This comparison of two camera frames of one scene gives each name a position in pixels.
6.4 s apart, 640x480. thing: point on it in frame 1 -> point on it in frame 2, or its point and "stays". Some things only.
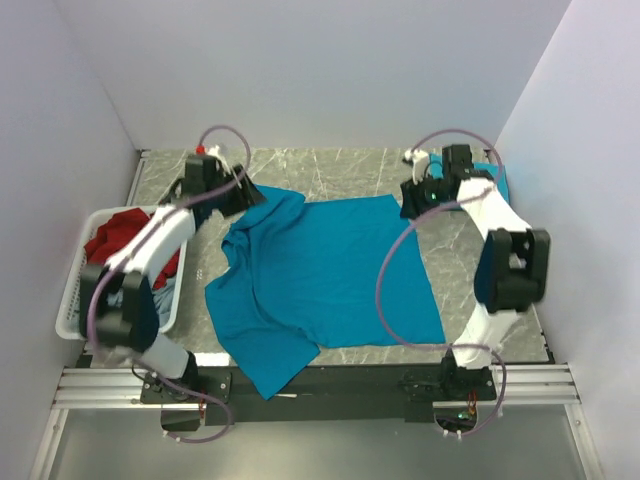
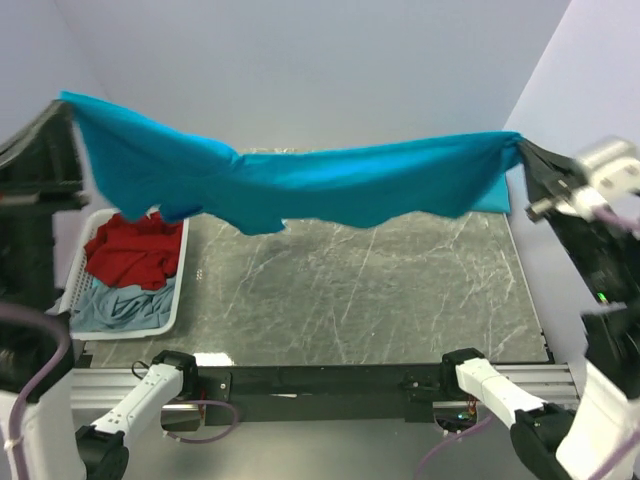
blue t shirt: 299,275 -> 142,163
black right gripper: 413,203 -> 543,170
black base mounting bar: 325,395 stays
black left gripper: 245,196 -> 41,164
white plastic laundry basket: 68,326 stays
